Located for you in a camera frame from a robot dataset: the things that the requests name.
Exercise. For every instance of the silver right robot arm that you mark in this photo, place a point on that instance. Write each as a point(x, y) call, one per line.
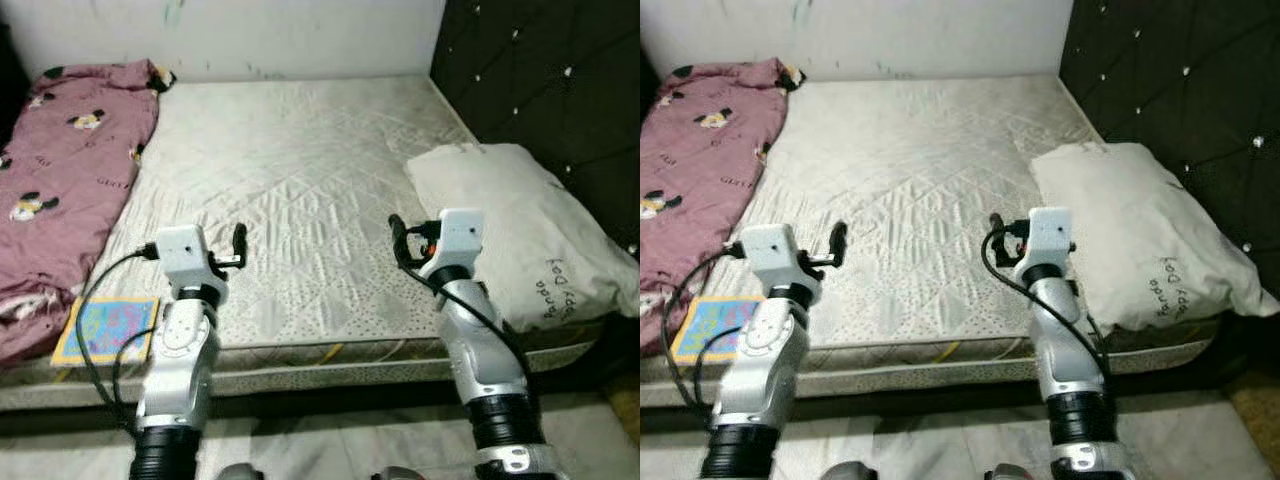
point(490, 360)
point(1070, 360)

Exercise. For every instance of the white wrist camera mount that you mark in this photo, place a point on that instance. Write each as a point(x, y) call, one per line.
point(182, 250)
point(458, 235)
point(770, 250)
point(1050, 232)

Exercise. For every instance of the silver left robot leg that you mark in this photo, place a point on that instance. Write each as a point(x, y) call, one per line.
point(240, 472)
point(852, 472)

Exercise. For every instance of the white printed pillow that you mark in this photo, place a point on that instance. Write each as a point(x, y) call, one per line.
point(1140, 220)
point(520, 220)

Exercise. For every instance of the brown floor mat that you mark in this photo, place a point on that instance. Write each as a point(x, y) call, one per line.
point(1255, 420)
point(625, 410)

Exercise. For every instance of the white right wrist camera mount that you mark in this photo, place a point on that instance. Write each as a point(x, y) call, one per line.
point(458, 235)
point(1050, 232)

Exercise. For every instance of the dark tufted headboard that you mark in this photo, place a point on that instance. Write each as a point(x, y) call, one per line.
point(1180, 70)
point(540, 70)

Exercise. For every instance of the silver right robot leg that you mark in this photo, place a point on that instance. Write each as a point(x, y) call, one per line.
point(400, 473)
point(1012, 472)

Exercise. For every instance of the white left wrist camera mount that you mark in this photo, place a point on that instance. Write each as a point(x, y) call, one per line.
point(182, 250)
point(770, 250)

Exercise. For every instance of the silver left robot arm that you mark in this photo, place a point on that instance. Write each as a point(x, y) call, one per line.
point(755, 370)
point(180, 370)

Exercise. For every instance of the silver robot leg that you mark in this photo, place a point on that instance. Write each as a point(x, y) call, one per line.
point(400, 473)
point(852, 472)
point(240, 472)
point(1012, 472)

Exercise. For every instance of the pink cartoon print blanket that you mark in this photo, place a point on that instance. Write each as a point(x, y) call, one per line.
point(70, 170)
point(700, 170)

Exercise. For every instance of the colourful picture book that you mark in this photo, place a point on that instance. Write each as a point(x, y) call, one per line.
point(705, 330)
point(100, 330)

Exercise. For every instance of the white quilted mattress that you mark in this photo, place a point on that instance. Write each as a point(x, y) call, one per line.
point(920, 170)
point(300, 170)

